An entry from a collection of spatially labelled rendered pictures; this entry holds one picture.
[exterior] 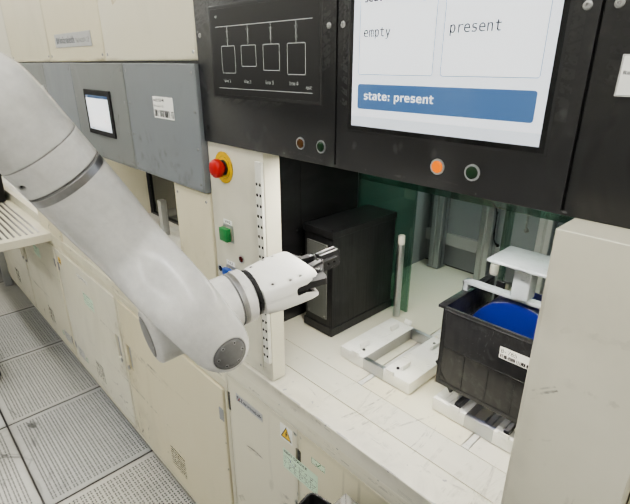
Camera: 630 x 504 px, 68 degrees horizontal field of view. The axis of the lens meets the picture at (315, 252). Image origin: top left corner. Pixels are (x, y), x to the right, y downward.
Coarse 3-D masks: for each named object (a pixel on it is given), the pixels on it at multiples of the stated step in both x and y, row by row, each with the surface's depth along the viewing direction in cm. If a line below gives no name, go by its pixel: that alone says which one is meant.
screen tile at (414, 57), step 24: (384, 0) 61; (408, 0) 59; (432, 0) 56; (360, 24) 65; (432, 24) 57; (360, 48) 66; (384, 48) 63; (408, 48) 60; (432, 48) 58; (360, 72) 67; (384, 72) 64; (408, 72) 61
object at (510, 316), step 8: (488, 304) 96; (496, 304) 94; (504, 304) 93; (512, 304) 92; (480, 312) 97; (488, 312) 96; (496, 312) 95; (504, 312) 93; (512, 312) 92; (520, 312) 91; (528, 312) 90; (488, 320) 97; (496, 320) 95; (504, 320) 94; (512, 320) 93; (520, 320) 91; (528, 320) 90; (536, 320) 89; (512, 328) 93; (520, 328) 92; (528, 328) 91; (528, 336) 91
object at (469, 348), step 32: (512, 256) 89; (544, 256) 89; (480, 288) 95; (512, 288) 89; (448, 320) 92; (480, 320) 86; (448, 352) 94; (480, 352) 88; (512, 352) 83; (448, 384) 96; (480, 384) 90; (512, 384) 85; (512, 416) 87
